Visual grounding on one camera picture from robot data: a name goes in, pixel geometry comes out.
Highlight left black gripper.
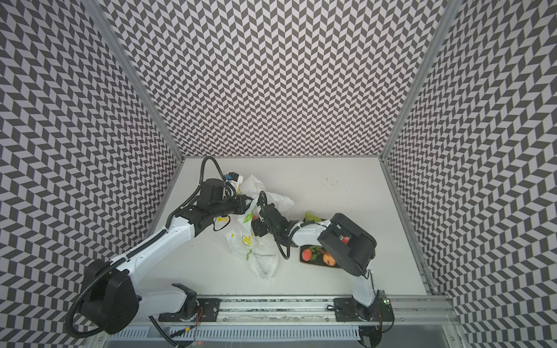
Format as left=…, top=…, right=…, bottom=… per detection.
left=212, top=194, right=256, bottom=218

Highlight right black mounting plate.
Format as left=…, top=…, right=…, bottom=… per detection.
left=332, top=297, right=395, bottom=323

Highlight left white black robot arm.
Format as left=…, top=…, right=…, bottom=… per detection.
left=64, top=173, right=251, bottom=338

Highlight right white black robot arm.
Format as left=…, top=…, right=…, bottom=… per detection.
left=251, top=204, right=382, bottom=321

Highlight black square tray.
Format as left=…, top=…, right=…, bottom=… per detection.
left=300, top=245, right=340, bottom=268

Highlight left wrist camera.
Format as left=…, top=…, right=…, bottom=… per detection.
left=225, top=172, right=244, bottom=186

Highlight green pear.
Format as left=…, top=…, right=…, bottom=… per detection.
left=304, top=211, right=322, bottom=223

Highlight orange peach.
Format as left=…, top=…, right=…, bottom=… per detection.
left=323, top=252, right=337, bottom=267

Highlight yellow lemon with leaves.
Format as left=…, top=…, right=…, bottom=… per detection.
left=308, top=246, right=325, bottom=261

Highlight white vent grille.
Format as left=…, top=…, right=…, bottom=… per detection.
left=106, top=325, right=362, bottom=342

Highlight white plastic bag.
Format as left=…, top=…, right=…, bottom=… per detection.
left=212, top=175, right=295, bottom=279

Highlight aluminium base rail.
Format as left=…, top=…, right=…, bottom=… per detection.
left=130, top=294, right=462, bottom=327

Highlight red strawberry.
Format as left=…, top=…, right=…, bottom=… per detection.
left=301, top=249, right=313, bottom=262

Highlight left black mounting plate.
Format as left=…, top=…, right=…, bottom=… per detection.
left=158, top=297, right=221, bottom=323

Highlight black mounting plate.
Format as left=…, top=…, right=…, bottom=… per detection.
left=332, top=297, right=395, bottom=323
left=158, top=297, right=221, bottom=323

